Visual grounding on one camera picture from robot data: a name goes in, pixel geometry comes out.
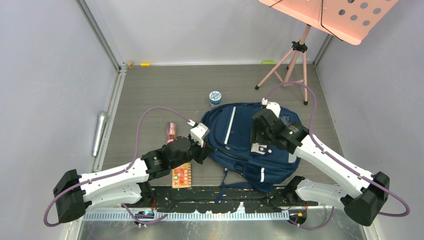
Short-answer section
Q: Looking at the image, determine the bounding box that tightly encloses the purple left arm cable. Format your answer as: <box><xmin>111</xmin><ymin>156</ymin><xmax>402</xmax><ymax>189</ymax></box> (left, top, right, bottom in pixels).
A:
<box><xmin>43</xmin><ymin>106</ymin><xmax>198</xmax><ymax>228</ymax></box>

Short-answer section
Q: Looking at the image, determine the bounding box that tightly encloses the small wooden block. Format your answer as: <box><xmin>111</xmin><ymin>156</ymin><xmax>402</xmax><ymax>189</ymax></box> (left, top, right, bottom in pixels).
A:
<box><xmin>126</xmin><ymin>60</ymin><xmax>134</xmax><ymax>69</ymax></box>

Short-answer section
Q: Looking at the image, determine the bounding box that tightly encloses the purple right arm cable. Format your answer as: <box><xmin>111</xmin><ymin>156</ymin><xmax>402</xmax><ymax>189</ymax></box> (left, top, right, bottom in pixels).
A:
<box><xmin>263</xmin><ymin>81</ymin><xmax>411</xmax><ymax>231</ymax></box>

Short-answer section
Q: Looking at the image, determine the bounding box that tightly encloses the silver metal cylinder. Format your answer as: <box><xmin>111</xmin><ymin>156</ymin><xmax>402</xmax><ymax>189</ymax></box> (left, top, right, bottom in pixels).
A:
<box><xmin>91</xmin><ymin>111</ymin><xmax>109</xmax><ymax>157</ymax></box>

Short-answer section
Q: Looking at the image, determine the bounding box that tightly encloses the pink music stand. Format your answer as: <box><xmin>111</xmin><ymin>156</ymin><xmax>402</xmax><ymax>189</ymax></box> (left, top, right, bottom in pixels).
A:
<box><xmin>255</xmin><ymin>0</ymin><xmax>398</xmax><ymax>90</ymax></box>

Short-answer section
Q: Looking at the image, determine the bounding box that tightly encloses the blue white round jar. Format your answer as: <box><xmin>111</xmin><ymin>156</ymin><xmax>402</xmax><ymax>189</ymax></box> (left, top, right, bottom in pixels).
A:
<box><xmin>209</xmin><ymin>90</ymin><xmax>222</xmax><ymax>109</ymax></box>

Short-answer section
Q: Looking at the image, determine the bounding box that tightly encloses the navy blue backpack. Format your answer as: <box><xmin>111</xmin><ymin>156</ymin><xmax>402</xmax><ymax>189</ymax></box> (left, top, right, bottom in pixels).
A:
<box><xmin>200</xmin><ymin>102</ymin><xmax>301</xmax><ymax>204</ymax></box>

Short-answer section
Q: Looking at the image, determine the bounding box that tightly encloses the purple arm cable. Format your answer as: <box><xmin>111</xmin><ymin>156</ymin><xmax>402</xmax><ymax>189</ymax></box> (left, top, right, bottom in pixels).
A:
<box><xmin>43</xmin><ymin>106</ymin><xmax>198</xmax><ymax>228</ymax></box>
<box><xmin>263</xmin><ymin>81</ymin><xmax>411</xmax><ymax>231</ymax></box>

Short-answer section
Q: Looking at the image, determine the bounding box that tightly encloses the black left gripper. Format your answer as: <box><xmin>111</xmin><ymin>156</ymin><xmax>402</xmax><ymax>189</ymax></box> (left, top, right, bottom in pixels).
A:
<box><xmin>170</xmin><ymin>134</ymin><xmax>213</xmax><ymax>169</ymax></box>

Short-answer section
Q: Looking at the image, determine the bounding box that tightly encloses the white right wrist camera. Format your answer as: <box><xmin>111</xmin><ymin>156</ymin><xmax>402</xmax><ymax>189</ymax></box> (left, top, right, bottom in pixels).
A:
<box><xmin>261</xmin><ymin>97</ymin><xmax>281</xmax><ymax>118</ymax></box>

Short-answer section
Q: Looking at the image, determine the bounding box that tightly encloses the pink highlighter marker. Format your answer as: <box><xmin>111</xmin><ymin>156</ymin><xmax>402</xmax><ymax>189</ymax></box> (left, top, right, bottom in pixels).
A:
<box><xmin>167</xmin><ymin>122</ymin><xmax>177</xmax><ymax>143</ymax></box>

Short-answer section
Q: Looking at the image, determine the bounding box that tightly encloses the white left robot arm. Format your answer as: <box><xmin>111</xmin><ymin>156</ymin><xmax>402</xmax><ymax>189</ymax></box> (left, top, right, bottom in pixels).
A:
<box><xmin>52</xmin><ymin>136</ymin><xmax>215</xmax><ymax>224</ymax></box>

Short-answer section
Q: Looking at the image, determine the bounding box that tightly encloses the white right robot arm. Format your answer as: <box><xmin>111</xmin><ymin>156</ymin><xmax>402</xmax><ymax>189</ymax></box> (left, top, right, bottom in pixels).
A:
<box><xmin>251</xmin><ymin>108</ymin><xmax>390</xmax><ymax>227</ymax></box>

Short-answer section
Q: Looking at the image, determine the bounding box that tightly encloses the orange spiral notepad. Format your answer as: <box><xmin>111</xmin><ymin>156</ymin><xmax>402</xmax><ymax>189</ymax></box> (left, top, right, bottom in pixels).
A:
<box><xmin>171</xmin><ymin>163</ymin><xmax>192</xmax><ymax>189</ymax></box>

